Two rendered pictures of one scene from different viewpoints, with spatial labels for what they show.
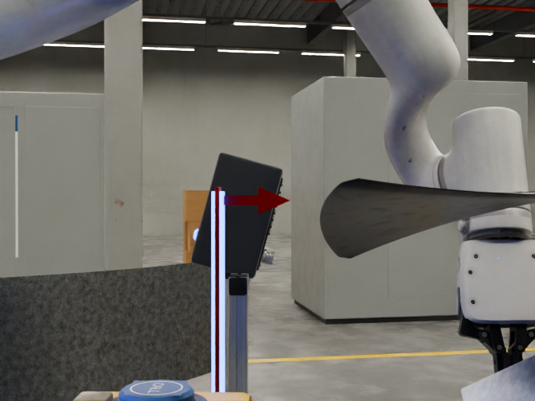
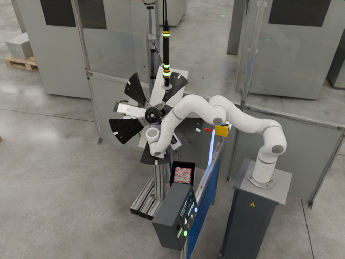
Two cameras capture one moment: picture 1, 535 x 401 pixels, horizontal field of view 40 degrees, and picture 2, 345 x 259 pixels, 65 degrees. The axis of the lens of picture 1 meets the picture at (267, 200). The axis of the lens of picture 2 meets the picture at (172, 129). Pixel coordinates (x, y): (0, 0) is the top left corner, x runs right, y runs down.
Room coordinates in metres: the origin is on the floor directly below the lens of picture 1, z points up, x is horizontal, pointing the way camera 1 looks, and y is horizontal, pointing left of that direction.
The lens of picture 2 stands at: (2.11, 0.33, 2.33)
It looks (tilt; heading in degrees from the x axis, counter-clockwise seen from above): 38 degrees down; 202
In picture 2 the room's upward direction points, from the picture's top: straight up
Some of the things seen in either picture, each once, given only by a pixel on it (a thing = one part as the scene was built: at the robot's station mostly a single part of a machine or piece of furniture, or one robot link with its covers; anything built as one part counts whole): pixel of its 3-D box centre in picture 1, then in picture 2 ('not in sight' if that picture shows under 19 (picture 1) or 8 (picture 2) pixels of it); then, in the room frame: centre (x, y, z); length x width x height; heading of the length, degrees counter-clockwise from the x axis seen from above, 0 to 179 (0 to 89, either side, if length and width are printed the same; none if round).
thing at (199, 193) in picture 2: not in sight; (206, 177); (0.74, 0.05, 0.82); 0.90 x 0.04 x 0.08; 179
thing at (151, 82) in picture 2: not in sight; (153, 100); (0.04, -0.71, 0.90); 0.08 x 0.06 x 1.80; 124
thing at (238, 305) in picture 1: (238, 336); not in sight; (1.17, 0.05, 0.96); 0.03 x 0.03 x 0.20; 89
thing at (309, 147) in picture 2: not in sight; (195, 135); (-0.08, -0.29, 0.50); 2.59 x 0.03 x 0.91; 89
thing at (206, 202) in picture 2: not in sight; (203, 208); (0.74, 0.05, 0.45); 0.82 x 0.02 x 0.66; 179
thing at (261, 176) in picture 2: not in sight; (264, 167); (0.71, 0.42, 1.03); 0.19 x 0.19 x 0.18
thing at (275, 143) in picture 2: not in sight; (272, 147); (0.74, 0.43, 1.25); 0.19 x 0.12 x 0.24; 16
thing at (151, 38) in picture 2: not in sight; (152, 40); (0.12, -0.66, 1.53); 0.10 x 0.07 x 0.09; 34
